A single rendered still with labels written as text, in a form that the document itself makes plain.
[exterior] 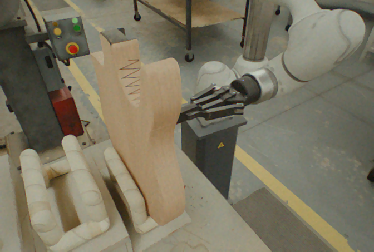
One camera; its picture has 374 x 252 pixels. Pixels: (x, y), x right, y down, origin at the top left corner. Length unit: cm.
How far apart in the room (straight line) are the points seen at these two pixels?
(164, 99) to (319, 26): 41
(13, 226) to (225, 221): 44
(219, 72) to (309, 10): 58
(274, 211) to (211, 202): 119
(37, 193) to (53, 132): 137
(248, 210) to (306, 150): 77
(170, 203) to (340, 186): 179
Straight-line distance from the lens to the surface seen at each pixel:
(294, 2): 75
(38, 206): 54
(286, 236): 182
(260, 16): 118
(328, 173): 224
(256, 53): 123
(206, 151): 134
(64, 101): 178
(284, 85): 74
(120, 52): 44
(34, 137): 191
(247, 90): 67
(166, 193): 47
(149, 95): 34
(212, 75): 118
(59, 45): 148
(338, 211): 205
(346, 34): 64
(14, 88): 173
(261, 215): 185
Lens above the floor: 153
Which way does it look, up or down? 37 degrees down
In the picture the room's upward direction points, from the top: straight up
